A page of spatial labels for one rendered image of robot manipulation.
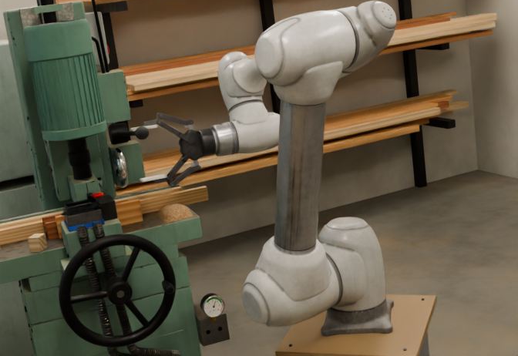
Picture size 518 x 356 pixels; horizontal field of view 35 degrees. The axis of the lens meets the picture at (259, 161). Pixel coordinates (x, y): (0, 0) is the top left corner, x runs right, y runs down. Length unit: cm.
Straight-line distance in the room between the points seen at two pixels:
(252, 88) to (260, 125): 10
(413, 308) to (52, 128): 107
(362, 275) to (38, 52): 101
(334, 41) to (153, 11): 314
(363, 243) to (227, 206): 305
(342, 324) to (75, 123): 87
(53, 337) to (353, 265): 82
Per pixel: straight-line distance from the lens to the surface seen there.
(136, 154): 250
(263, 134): 221
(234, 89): 224
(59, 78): 220
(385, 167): 555
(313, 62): 166
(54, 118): 223
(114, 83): 249
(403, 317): 218
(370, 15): 175
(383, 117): 495
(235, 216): 507
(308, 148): 177
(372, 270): 206
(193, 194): 240
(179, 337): 234
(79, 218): 210
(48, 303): 224
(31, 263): 220
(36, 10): 238
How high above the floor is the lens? 151
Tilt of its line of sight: 12 degrees down
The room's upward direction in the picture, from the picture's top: 8 degrees counter-clockwise
